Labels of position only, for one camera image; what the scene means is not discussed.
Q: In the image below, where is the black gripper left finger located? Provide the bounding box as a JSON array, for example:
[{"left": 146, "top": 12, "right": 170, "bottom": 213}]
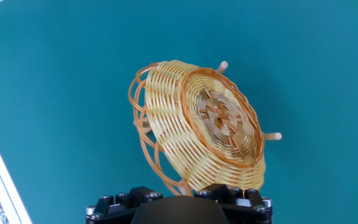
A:
[{"left": 85, "top": 185, "right": 164, "bottom": 224}]

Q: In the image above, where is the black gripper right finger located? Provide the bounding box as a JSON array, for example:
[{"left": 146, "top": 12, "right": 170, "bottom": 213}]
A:
[{"left": 193, "top": 182, "right": 273, "bottom": 224}]

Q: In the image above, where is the yellow woven wicker dish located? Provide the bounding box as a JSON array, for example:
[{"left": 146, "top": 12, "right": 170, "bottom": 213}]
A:
[{"left": 128, "top": 59, "right": 266, "bottom": 197}]

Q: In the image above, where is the wooden peg dish rack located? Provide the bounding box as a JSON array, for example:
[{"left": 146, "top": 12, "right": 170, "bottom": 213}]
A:
[{"left": 133, "top": 60, "right": 282, "bottom": 196}]

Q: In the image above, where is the green table mat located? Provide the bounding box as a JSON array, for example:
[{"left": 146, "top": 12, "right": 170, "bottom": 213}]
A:
[{"left": 0, "top": 0, "right": 358, "bottom": 224}]

